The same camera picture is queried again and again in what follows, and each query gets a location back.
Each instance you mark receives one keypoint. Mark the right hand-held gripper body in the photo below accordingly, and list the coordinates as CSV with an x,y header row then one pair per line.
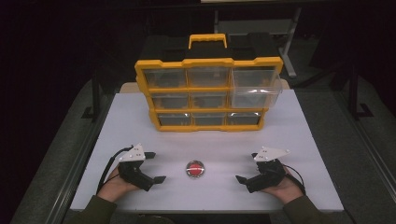
x,y
269,175

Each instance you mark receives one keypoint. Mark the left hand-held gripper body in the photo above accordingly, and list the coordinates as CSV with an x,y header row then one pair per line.
x,y
134,174

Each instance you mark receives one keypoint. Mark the round red tin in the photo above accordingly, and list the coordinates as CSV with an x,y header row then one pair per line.
x,y
195,169

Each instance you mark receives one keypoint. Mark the large clear plastic drawer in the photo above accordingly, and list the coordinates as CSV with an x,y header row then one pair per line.
x,y
256,100

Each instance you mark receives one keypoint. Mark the person's right hand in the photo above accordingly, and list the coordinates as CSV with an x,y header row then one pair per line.
x,y
288,189

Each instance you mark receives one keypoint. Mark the person's left hand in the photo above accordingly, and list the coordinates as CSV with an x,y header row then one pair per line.
x,y
113,188

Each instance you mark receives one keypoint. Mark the black metal stand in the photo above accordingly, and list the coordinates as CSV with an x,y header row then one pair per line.
x,y
355,96
95,99

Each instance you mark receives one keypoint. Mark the set of small clear drawers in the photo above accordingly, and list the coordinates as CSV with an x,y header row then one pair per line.
x,y
165,77

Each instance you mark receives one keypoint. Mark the yellow and black drawer organizer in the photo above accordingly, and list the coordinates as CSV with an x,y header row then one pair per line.
x,y
208,62

